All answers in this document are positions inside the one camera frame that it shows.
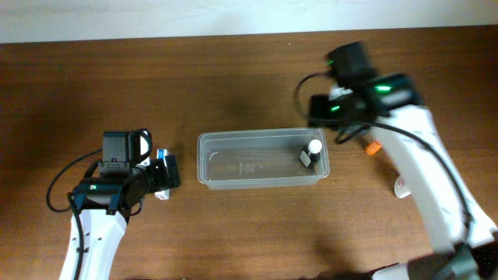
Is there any orange tube white cap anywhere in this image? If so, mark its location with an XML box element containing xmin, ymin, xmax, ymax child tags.
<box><xmin>365</xmin><ymin>141</ymin><xmax>383</xmax><ymax>156</ymax></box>

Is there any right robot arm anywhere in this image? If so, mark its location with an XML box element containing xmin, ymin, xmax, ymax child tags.
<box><xmin>305</xmin><ymin>42</ymin><xmax>497</xmax><ymax>279</ymax></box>

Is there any white blue medicine box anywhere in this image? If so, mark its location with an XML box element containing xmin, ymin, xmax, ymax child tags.
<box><xmin>154</xmin><ymin>149</ymin><xmax>170</xmax><ymax>201</ymax></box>

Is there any white spray bottle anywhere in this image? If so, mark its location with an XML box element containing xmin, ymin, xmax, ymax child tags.
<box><xmin>394</xmin><ymin>176</ymin><xmax>412</xmax><ymax>199</ymax></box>

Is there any dark bottle white cap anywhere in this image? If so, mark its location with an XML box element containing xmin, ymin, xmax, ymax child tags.
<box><xmin>299</xmin><ymin>139</ymin><xmax>323</xmax><ymax>169</ymax></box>

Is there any clear plastic container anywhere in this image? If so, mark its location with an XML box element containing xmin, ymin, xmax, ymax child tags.
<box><xmin>197</xmin><ymin>128</ymin><xmax>330</xmax><ymax>190</ymax></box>

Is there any right black cable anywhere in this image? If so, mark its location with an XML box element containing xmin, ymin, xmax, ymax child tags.
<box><xmin>293</xmin><ymin>71</ymin><xmax>474</xmax><ymax>234</ymax></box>

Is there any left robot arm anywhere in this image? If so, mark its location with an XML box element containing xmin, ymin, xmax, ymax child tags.
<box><xmin>60</xmin><ymin>128</ymin><xmax>181</xmax><ymax>279</ymax></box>

